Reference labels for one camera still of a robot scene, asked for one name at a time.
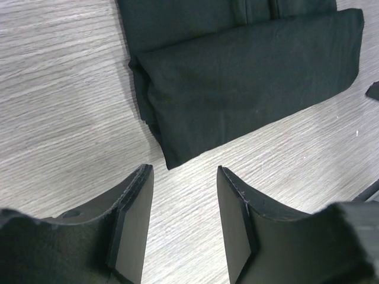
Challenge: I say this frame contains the black t shirt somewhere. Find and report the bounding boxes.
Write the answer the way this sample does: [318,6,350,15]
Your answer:
[118,1,364,169]

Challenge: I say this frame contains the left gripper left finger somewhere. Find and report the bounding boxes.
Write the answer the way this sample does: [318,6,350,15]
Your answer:
[1,164,154,283]

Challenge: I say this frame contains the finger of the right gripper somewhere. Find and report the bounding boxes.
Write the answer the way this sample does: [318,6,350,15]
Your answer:
[365,81,379,101]

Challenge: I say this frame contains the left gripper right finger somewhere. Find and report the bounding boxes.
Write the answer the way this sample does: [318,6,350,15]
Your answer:
[217,166,376,283]

